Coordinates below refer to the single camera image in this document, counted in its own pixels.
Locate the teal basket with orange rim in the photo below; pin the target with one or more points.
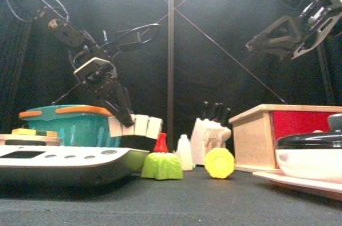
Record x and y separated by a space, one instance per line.
77 126

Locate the green star toy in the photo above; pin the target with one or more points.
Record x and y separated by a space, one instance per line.
161 167

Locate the white toy appliance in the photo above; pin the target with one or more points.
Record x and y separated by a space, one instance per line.
253 136

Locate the yellow round toy piece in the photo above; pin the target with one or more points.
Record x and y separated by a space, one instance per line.
219 163

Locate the white toy stove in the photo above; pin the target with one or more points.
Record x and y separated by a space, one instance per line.
66 161

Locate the small white toy bottle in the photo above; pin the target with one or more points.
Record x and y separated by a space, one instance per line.
183 152

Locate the red toy bottle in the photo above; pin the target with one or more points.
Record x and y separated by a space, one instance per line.
160 144

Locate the vertical metal frame pole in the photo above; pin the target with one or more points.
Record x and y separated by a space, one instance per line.
169 70

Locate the black and white frying pan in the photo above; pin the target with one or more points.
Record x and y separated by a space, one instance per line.
311 160

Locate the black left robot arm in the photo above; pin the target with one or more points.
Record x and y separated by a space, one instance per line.
26 0

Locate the pink cutting board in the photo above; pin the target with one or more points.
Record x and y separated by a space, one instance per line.
301 184

